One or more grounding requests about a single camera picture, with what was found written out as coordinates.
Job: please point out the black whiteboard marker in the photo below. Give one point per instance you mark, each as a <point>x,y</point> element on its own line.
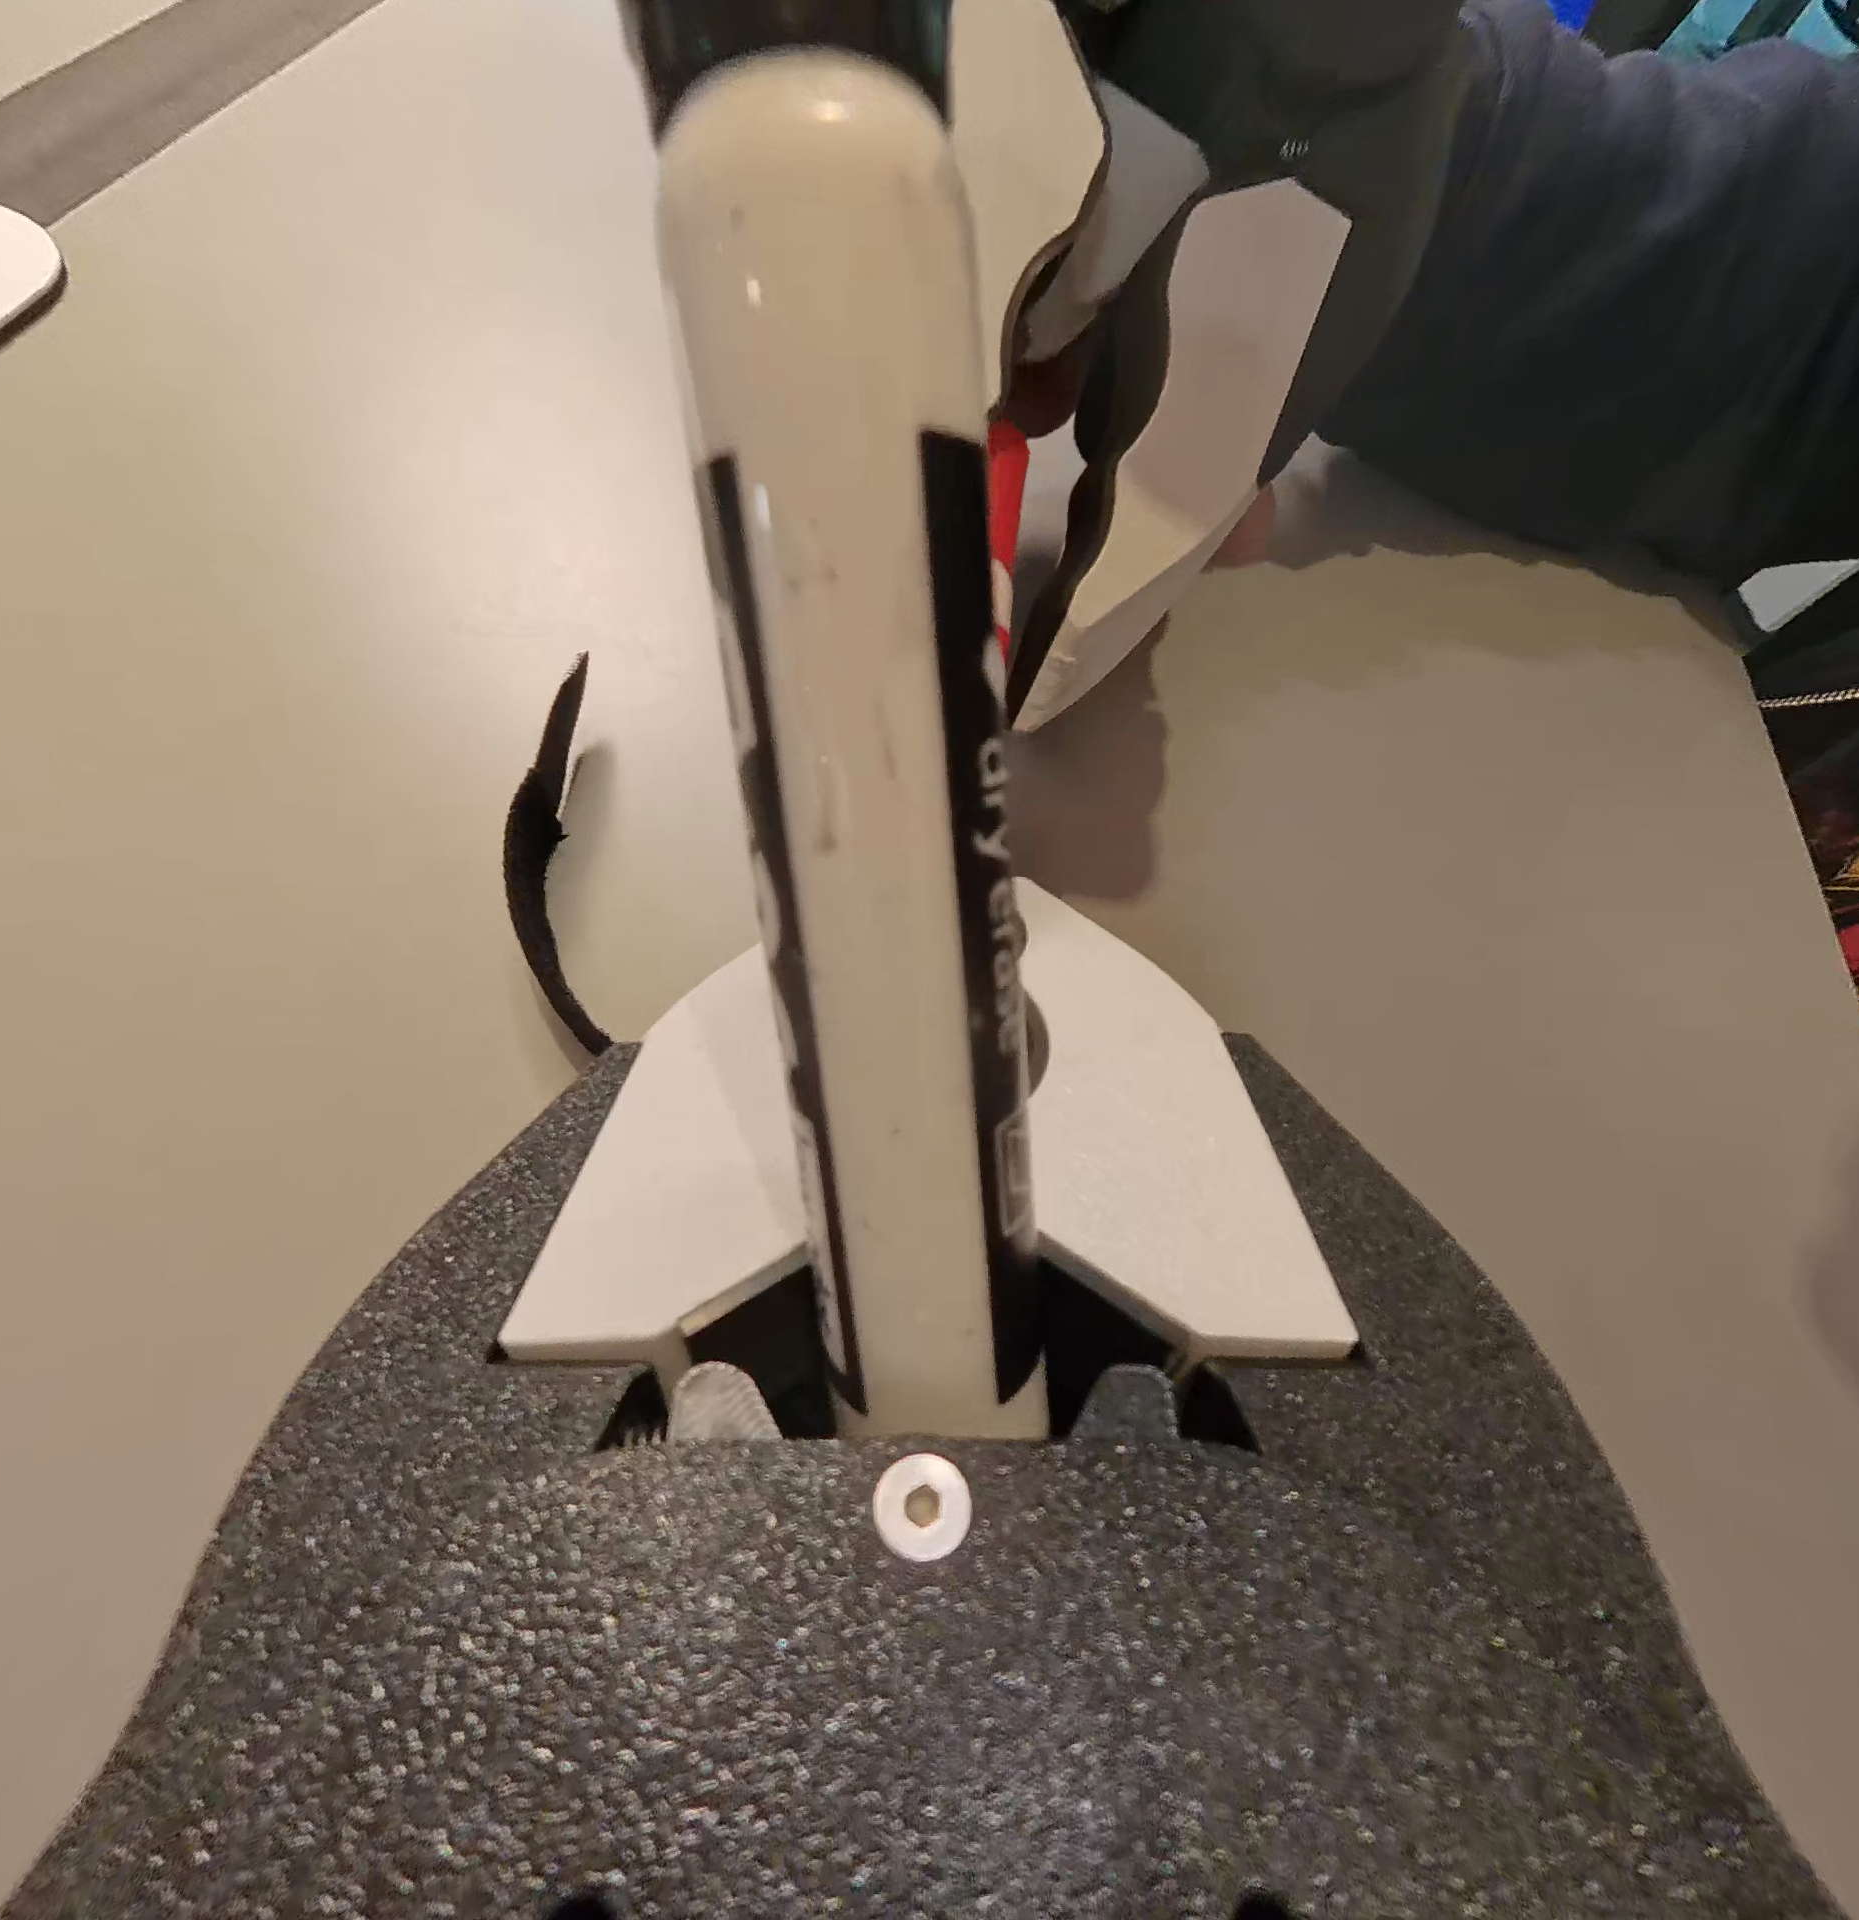
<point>824,600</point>

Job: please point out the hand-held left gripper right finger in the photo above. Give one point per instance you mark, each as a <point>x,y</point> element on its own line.
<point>1169,1187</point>

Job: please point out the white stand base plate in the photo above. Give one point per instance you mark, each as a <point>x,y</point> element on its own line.
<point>7,271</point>

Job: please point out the person's right hand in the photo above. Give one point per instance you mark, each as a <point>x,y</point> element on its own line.
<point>1250,533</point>

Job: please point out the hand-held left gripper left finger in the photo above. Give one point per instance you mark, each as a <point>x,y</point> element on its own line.
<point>644,1199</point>

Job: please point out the person's right forearm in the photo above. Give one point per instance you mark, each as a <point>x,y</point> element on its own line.
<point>1618,300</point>

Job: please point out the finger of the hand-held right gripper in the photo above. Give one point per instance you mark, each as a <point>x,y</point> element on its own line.
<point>1200,420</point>
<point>1138,179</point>

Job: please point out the red whiteboard marker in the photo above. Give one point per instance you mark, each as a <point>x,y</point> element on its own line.
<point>1007,481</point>

